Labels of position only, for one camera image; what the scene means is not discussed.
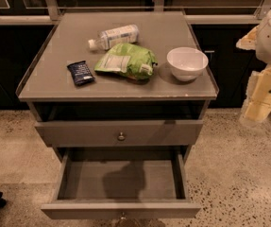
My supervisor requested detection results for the open grey middle drawer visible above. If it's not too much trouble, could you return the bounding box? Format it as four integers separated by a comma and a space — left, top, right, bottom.
41, 148, 200, 219

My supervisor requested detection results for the metal railing frame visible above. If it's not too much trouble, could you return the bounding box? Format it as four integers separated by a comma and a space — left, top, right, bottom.
0, 0, 271, 26

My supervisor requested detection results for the grey drawer cabinet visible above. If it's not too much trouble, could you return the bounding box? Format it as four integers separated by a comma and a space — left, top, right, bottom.
17, 11, 218, 157

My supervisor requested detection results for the dark blue snack packet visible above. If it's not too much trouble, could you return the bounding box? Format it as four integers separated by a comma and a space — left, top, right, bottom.
67, 61, 94, 86

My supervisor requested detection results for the white ceramic bowl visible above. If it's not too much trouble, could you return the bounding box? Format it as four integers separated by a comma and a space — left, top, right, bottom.
167, 47, 209, 81

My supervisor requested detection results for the green rice chip bag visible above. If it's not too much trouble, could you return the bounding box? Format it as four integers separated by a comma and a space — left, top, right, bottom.
94, 43, 158, 80

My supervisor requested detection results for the grey top drawer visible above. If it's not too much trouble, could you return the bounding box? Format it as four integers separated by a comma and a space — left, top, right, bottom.
35, 120, 203, 148

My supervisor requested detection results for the round metal top knob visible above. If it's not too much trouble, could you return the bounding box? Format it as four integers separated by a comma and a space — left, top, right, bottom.
117, 132, 126, 141

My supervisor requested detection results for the clear plastic water bottle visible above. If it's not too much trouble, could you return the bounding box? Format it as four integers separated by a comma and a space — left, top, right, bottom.
88, 25, 139, 50

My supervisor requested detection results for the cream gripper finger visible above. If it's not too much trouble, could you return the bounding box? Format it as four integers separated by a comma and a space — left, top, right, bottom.
240, 64, 271, 124
236, 26, 258, 50

